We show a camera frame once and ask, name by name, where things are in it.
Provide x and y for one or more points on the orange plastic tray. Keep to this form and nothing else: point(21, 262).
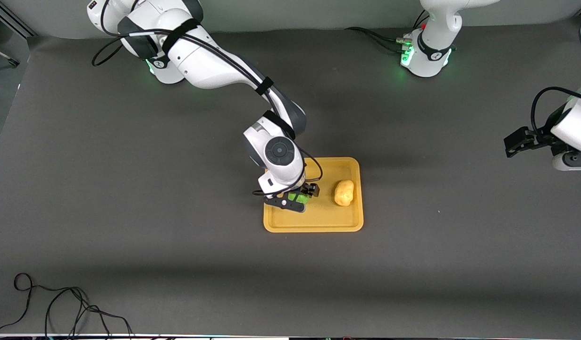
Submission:
point(318, 219)

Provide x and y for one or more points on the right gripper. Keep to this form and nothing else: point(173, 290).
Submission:
point(311, 190)

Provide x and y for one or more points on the green apple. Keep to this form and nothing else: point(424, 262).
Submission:
point(298, 197)

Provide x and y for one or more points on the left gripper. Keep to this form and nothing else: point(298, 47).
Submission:
point(541, 137)

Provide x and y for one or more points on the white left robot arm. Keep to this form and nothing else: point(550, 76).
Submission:
point(434, 28)

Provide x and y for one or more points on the dark grey table mat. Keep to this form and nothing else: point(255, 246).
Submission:
point(290, 274)

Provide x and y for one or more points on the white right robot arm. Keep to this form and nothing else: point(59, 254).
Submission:
point(200, 61)

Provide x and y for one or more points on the yellow potato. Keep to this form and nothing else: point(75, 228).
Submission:
point(344, 192)

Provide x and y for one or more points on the aluminium frame rail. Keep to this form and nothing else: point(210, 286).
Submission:
point(12, 19)

